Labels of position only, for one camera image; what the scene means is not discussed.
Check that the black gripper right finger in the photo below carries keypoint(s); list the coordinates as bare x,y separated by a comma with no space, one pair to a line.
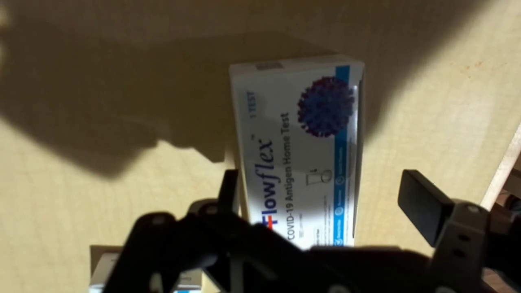
424,205

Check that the white covid test box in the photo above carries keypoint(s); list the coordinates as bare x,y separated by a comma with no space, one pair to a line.
294,135

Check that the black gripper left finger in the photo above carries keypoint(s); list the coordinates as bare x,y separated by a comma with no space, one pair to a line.
228,192

